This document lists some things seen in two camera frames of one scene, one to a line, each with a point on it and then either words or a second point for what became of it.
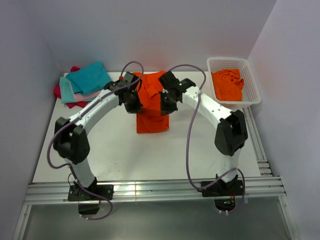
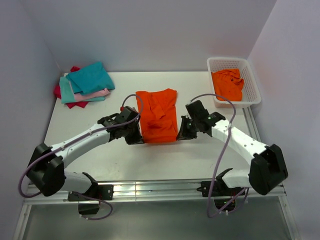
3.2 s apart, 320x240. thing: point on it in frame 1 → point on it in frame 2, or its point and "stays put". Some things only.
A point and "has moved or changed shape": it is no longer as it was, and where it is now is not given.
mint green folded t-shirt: [67, 94] stays put
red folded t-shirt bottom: [57, 91] stays put
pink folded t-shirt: [79, 96] stays put
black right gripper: [166, 110] → [184, 134]
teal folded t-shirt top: [89, 79] stays put
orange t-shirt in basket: [228, 84] stays put
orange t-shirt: [149, 118] has moved or changed shape
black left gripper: [136, 107] → [137, 139]
